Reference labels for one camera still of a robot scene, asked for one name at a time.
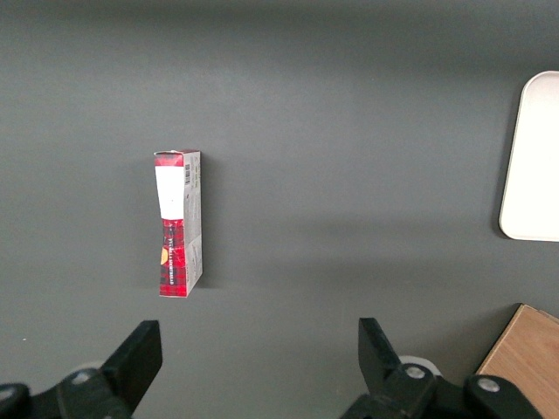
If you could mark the red plaid cardboard box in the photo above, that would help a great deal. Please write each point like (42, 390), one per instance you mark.
(174, 253)

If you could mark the wooden drawer cabinet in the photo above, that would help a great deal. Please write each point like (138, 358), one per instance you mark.
(524, 353)

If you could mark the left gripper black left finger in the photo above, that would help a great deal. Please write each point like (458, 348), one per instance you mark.
(122, 375)

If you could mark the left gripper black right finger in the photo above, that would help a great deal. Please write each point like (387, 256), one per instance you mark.
(384, 379)

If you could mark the cream plastic tray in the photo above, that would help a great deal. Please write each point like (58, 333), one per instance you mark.
(535, 166)

